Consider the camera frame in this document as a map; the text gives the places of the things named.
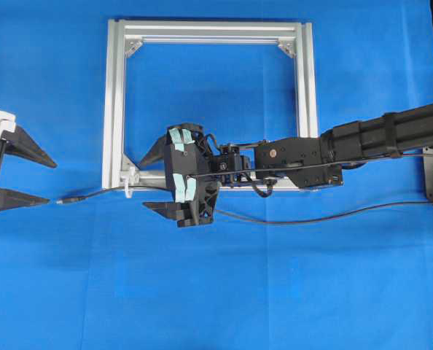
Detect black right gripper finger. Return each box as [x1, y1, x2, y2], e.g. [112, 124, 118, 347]
[143, 202, 191, 219]
[139, 135, 170, 169]

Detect black wire with plug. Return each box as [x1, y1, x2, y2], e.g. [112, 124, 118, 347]
[55, 151, 433, 224]

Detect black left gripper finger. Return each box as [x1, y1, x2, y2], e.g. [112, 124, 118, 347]
[1, 125, 57, 168]
[0, 188, 50, 211]

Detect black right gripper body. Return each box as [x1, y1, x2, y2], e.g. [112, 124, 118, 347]
[168, 123, 219, 228]

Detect white string loop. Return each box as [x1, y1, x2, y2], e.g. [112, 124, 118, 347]
[120, 167, 139, 200]

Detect silver aluminium extrusion frame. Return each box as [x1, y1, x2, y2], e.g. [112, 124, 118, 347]
[101, 19, 319, 197]

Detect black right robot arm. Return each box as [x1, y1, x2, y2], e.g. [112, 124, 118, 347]
[140, 104, 433, 228]

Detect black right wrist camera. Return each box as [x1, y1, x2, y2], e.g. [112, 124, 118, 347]
[164, 126, 200, 203]

